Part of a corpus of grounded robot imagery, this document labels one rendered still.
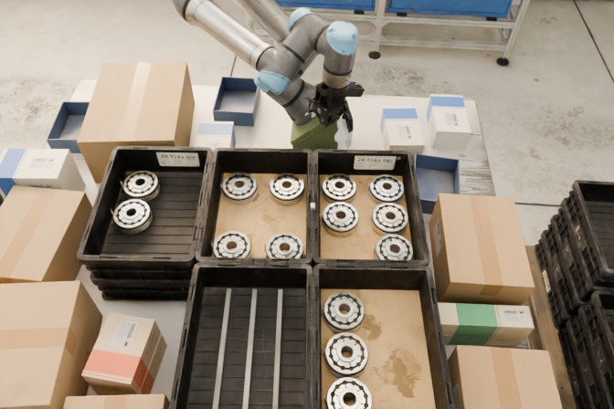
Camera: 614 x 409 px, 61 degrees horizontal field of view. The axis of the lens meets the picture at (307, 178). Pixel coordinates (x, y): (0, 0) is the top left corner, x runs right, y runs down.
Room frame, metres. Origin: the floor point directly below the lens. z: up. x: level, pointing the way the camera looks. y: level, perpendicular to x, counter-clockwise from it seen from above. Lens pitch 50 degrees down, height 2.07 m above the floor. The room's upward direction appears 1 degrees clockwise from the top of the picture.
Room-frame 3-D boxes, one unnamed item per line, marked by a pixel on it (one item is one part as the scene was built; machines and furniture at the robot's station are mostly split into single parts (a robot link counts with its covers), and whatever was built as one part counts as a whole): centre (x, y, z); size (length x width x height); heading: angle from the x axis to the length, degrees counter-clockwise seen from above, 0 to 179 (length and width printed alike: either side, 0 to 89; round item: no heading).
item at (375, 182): (1.00, -0.24, 0.86); 0.10 x 0.10 x 0.01
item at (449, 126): (1.42, -0.51, 0.75); 0.20 x 0.12 x 0.09; 179
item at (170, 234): (0.88, 0.43, 0.87); 0.40 x 0.30 x 0.11; 1
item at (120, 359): (0.49, 0.44, 0.81); 0.16 x 0.12 x 0.07; 172
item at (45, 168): (1.05, 0.84, 0.84); 0.20 x 0.12 x 0.09; 91
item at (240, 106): (1.52, 0.27, 0.74); 0.20 x 0.15 x 0.07; 177
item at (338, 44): (1.06, -0.07, 1.31); 0.09 x 0.08 x 0.11; 46
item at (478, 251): (0.83, -0.50, 0.78); 0.30 x 0.22 x 0.16; 177
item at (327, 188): (1.00, -0.10, 0.86); 0.10 x 0.10 x 0.01
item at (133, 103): (1.33, 0.58, 0.80); 0.40 x 0.30 x 0.20; 4
